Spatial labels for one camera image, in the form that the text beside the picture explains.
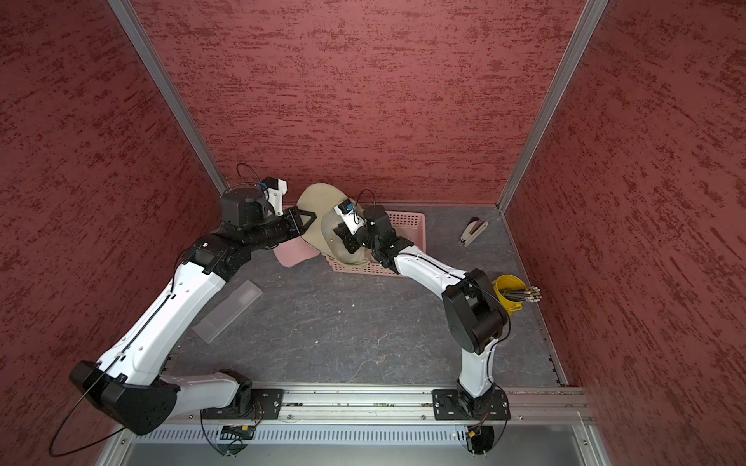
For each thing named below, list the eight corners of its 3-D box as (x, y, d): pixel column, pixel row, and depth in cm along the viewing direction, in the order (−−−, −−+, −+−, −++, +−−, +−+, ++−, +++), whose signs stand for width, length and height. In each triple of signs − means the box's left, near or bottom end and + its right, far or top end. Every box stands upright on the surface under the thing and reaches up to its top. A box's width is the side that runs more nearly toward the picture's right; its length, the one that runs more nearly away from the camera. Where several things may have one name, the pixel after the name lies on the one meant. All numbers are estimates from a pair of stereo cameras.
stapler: (455, 241, 112) (457, 236, 109) (472, 220, 119) (474, 214, 117) (471, 250, 109) (473, 245, 107) (486, 227, 117) (489, 222, 114)
